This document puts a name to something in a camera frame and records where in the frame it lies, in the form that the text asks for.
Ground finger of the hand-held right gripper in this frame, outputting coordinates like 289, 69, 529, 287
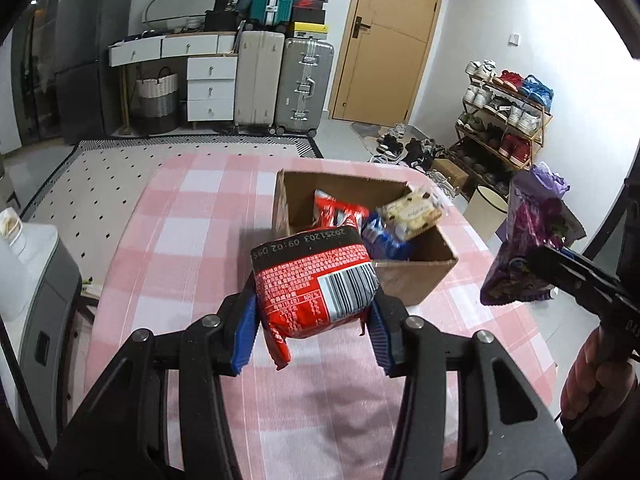
527, 245, 627, 312

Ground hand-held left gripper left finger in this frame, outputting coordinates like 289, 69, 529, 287
47, 292, 261, 480

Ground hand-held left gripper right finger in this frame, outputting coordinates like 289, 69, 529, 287
367, 296, 578, 480

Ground purple candy bag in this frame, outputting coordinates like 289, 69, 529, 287
480, 170, 587, 307

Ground red black-edged snack packet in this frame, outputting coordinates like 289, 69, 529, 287
250, 227, 381, 371

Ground blue cookie packet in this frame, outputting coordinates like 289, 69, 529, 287
361, 212, 416, 261

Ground clear cake packet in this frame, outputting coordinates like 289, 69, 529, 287
376, 191, 445, 241

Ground red white snack packet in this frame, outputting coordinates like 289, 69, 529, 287
312, 189, 371, 233

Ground person's right hand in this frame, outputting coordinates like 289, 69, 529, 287
559, 326, 640, 425

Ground purple gift bag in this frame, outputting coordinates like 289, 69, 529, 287
495, 161, 571, 243

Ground pink checkered tablecloth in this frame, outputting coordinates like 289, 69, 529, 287
82, 152, 558, 480

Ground cream waste bin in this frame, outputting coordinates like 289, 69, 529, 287
462, 184, 510, 243

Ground wooden shoe rack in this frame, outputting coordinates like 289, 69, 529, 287
454, 60, 555, 196

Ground small brown cardboard box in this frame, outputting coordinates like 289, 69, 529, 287
430, 158, 470, 192

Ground rows of sneakers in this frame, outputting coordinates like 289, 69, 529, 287
456, 59, 555, 183

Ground pile of shoes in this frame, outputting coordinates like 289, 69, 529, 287
370, 122, 458, 196

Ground dotted rug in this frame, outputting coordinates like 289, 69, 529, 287
20, 135, 323, 291

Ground grey side cabinet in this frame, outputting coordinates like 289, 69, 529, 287
0, 222, 83, 456

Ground grey door mat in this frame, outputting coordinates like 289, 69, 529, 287
350, 120, 426, 161

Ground white kettle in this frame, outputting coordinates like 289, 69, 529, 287
0, 240, 33, 321

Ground white drawer unit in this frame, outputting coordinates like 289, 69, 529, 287
186, 55, 238, 122

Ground woven laundry basket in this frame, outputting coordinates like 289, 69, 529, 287
135, 65, 180, 135

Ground silver suitcase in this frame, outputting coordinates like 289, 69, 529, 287
274, 37, 335, 136

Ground beige suitcase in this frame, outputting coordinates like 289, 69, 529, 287
233, 30, 286, 133

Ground white bowl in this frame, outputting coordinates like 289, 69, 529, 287
0, 208, 23, 238

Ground white dressing table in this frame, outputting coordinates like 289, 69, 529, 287
108, 31, 238, 136

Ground wooden door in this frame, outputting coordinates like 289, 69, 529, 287
327, 0, 448, 123

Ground black bag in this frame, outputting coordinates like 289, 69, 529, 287
204, 9, 246, 32

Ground grey refrigerator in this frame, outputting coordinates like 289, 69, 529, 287
54, 0, 137, 145

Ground arched mirror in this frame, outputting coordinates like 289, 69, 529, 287
141, 0, 217, 28

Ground dark glass cabinet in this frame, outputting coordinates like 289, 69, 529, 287
10, 0, 63, 151

